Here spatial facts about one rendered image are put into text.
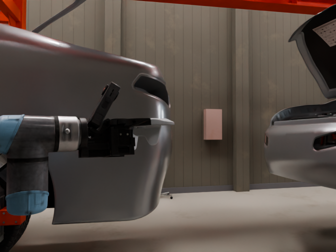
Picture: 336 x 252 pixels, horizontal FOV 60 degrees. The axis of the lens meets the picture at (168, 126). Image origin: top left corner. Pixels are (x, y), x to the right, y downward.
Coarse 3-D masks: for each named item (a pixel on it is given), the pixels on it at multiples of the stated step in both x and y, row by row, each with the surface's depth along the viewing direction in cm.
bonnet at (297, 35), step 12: (324, 12) 288; (312, 24) 313; (324, 24) 302; (300, 36) 338; (312, 36) 329; (324, 36) 317; (300, 48) 355; (312, 48) 346; (324, 48) 333; (312, 60) 361; (324, 60) 347; (312, 72) 371; (324, 72) 358; (324, 84) 367; (324, 96) 378
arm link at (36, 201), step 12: (12, 168) 55; (24, 168) 55; (36, 168) 56; (12, 180) 55; (24, 180) 55; (36, 180) 56; (12, 192) 55; (24, 192) 54; (36, 192) 56; (48, 192) 59; (12, 204) 55; (24, 204) 55; (36, 204) 56
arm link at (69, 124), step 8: (64, 120) 59; (72, 120) 60; (64, 128) 59; (72, 128) 59; (80, 128) 60; (64, 136) 58; (72, 136) 59; (80, 136) 60; (64, 144) 59; (72, 144) 59
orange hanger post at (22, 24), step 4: (16, 0) 360; (20, 0) 361; (24, 0) 370; (16, 4) 360; (20, 4) 361; (24, 4) 370; (20, 8) 360; (24, 8) 370; (20, 12) 360; (24, 12) 370; (20, 16) 360; (24, 16) 370; (20, 20) 360; (24, 20) 370; (8, 24) 358; (16, 24) 359; (20, 24) 360; (24, 24) 370; (24, 28) 370
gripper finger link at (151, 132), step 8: (152, 120) 64; (160, 120) 64; (168, 120) 65; (136, 128) 65; (144, 128) 65; (152, 128) 64; (160, 128) 65; (144, 136) 65; (152, 136) 64; (152, 144) 64
